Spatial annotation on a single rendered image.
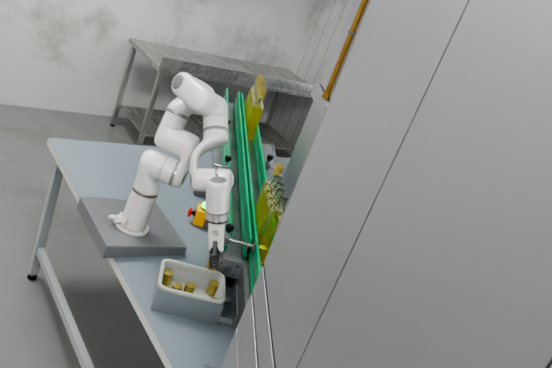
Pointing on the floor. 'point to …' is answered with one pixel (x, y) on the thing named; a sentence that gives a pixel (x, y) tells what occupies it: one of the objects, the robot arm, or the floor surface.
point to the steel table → (198, 61)
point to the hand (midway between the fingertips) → (214, 259)
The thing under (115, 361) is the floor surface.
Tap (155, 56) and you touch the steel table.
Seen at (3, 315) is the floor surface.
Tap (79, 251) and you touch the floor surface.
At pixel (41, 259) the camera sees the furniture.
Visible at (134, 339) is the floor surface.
